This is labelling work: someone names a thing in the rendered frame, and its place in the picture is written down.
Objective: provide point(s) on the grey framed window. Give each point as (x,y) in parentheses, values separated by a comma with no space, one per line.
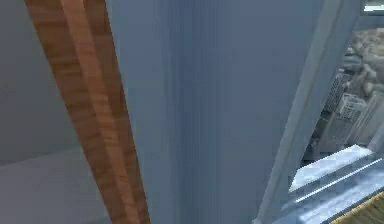
(336,126)

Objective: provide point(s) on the brown wooden door frame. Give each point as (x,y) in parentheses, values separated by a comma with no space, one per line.
(93,110)

